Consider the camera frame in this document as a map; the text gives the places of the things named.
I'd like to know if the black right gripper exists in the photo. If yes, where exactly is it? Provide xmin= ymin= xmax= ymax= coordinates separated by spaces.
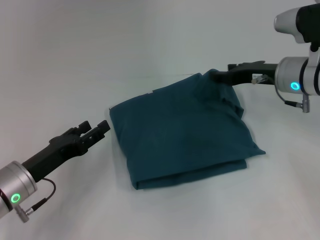
xmin=211 ymin=60 xmax=279 ymax=86

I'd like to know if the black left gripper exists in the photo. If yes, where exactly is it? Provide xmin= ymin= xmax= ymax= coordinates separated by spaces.
xmin=21 ymin=119 xmax=112 ymax=183

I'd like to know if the teal blue shirt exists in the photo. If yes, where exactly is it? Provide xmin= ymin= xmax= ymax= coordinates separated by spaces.
xmin=109 ymin=68 xmax=267 ymax=191

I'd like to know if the right arm cable with plug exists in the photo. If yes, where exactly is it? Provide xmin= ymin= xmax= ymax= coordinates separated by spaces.
xmin=251 ymin=74 xmax=312 ymax=114

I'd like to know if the arm cable with plug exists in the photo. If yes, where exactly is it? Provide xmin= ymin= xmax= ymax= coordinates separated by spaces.
xmin=14 ymin=177 xmax=57 ymax=224
xmin=251 ymin=74 xmax=312 ymax=114

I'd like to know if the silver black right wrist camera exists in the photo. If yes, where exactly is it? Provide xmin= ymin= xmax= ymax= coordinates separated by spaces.
xmin=274 ymin=3 xmax=320 ymax=47

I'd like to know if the left arm cable with plug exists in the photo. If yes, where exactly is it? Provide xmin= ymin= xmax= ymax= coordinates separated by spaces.
xmin=14 ymin=177 xmax=57 ymax=224

